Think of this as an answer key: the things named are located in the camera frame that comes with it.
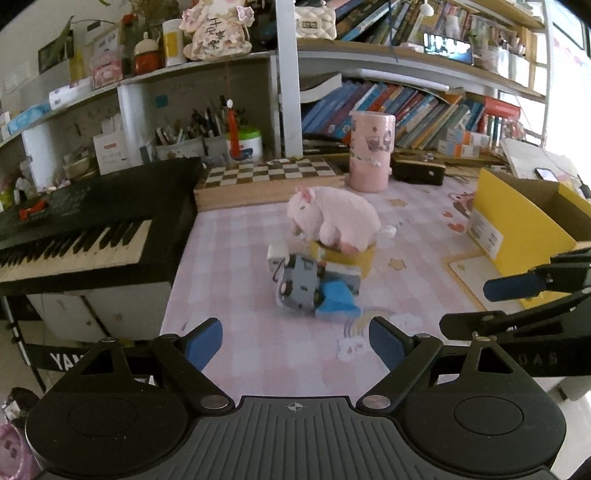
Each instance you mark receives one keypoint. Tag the dark brown wooden box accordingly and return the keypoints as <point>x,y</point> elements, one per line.
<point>418,173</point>

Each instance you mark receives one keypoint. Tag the black picture frame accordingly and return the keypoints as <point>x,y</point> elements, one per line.
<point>53,53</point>

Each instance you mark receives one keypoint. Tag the white cabinet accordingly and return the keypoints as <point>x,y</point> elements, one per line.
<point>129,304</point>

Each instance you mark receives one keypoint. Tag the white pen holder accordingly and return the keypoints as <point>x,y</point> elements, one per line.
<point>517,67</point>

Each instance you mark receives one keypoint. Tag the yellow tape roll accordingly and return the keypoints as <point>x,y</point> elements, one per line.
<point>355,261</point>

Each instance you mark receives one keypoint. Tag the beige desk mat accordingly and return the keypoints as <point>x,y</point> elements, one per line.
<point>471,277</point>

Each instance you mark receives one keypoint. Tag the pink pig plush toy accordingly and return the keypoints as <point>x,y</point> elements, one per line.
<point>337,214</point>

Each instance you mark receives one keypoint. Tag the white hanging pompom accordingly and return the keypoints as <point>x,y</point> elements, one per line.
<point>427,7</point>

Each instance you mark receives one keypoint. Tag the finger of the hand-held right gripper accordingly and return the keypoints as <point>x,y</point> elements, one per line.
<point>508,287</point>
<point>545,332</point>

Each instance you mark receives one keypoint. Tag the blue tissue pack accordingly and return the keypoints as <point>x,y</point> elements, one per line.
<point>27,117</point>

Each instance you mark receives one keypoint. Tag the yellow cardboard box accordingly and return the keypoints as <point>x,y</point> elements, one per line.
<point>517,217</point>

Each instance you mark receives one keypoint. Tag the white charger plug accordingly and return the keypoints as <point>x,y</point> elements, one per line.
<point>278,253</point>

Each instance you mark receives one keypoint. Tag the pink checkered cloth desktop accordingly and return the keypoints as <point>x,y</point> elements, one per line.
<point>231,277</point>

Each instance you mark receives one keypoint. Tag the black electronic keyboard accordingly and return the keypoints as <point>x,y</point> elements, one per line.
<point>115,194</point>

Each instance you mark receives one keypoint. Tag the orange and white box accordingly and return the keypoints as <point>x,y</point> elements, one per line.
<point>459,149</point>
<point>468,137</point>

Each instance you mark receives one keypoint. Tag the pink candy jar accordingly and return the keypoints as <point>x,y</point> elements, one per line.
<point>106,69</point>

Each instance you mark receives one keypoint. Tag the black framed wall picture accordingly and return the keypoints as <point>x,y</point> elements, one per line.
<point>568,23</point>

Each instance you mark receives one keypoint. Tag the white quilted handbag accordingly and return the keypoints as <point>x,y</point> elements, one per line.
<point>314,21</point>

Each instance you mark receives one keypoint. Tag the red and white bottle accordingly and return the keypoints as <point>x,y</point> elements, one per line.
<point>147,57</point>

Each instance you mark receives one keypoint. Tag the thick red book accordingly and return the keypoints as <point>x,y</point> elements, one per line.
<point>501,107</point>

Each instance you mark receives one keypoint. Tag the smartphone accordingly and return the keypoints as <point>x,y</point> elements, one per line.
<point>547,174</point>

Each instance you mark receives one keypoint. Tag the white box with red label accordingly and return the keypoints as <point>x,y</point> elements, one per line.
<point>111,152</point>

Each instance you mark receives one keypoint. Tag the grey toy car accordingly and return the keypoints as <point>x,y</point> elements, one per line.
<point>300,281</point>

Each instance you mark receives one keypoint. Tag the grey pen tray with pens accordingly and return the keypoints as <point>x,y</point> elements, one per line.
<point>180,150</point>

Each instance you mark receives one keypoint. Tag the wooden chessboard box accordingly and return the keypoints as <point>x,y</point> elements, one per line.
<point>258,173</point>

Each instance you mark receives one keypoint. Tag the small white bottle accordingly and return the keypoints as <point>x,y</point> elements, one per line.
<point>452,25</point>

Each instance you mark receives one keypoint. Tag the flat white box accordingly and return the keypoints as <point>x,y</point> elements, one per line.
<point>69,94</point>

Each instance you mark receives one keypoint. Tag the pink cylindrical tin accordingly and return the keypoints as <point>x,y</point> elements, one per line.
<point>371,157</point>

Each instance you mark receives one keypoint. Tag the small blue and white box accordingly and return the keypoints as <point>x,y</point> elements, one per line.
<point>339,297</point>

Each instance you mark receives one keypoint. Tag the cream cat figurine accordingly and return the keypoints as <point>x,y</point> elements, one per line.
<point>214,32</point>

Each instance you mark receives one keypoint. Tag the yellow and white can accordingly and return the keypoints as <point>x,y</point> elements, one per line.
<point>173,44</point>

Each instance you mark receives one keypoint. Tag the stack of papers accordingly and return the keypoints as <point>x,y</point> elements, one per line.
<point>521,157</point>

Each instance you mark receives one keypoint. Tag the row of leaning books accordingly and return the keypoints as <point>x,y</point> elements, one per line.
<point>406,110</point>

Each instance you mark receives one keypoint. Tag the row of stacked books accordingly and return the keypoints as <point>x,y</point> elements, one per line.
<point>364,18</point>

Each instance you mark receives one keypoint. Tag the dried flowers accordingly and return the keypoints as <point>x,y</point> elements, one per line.
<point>147,7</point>

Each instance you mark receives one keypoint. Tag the pink wall poster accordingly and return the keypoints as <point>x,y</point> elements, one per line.
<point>565,64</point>

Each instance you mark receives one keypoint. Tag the white jar with green lid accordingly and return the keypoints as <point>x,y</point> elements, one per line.
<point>250,145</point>

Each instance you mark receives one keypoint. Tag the white bookshelf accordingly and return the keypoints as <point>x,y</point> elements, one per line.
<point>288,92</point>

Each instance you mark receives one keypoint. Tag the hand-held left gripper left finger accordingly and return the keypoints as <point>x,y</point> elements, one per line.
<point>203,344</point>

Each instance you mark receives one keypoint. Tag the black keyboard stand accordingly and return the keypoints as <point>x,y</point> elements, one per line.
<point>55,357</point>

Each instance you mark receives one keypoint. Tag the pink plastic bag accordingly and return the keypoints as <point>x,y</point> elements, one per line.
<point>11,447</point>

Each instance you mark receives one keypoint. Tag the small red object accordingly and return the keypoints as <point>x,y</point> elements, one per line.
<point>33,210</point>

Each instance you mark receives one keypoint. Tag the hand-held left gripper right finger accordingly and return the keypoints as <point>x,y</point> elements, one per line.
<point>388,344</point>

